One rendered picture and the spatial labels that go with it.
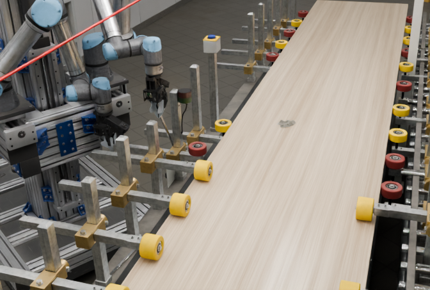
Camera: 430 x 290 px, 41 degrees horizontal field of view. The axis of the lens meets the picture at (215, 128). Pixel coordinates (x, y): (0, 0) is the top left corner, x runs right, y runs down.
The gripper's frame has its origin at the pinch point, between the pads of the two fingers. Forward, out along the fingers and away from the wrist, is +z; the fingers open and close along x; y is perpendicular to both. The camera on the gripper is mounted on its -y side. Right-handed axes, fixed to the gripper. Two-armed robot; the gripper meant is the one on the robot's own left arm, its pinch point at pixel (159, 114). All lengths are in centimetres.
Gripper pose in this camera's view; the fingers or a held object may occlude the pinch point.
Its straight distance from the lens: 261.6
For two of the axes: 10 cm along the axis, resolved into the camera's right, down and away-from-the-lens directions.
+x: 9.4, 1.1, -3.1
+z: 0.3, 9.1, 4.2
